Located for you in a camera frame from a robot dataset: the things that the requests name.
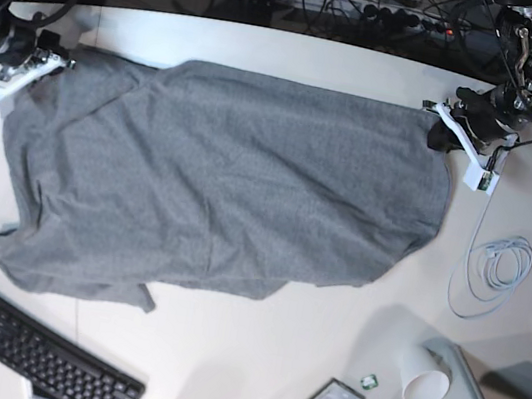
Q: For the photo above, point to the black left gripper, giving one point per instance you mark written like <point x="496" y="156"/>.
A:
<point x="440" y="136"/>

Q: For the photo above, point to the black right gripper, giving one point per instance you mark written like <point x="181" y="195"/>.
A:
<point x="49" y="57"/>

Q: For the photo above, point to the grey t-shirt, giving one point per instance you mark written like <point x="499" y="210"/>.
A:
<point x="213" y="178"/>

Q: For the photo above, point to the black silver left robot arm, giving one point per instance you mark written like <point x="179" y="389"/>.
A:
<point x="507" y="108"/>

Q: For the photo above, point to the black power strip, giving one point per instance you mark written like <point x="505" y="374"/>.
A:
<point x="400" y="19"/>

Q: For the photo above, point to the white paper cup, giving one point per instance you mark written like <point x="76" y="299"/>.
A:
<point x="421" y="376"/>

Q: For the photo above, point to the small green white packet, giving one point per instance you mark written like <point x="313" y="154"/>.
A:
<point x="369" y="382"/>

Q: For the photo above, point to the black computer keyboard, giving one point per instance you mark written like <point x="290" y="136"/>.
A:
<point x="56" y="366"/>

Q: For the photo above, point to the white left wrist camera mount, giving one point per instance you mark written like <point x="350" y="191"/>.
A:
<point x="485" y="163"/>

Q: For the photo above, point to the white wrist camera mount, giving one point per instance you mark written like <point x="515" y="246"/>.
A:
<point x="485" y="163"/>
<point x="13" y="79"/>

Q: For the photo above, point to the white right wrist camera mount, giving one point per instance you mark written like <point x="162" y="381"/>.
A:
<point x="13" y="79"/>

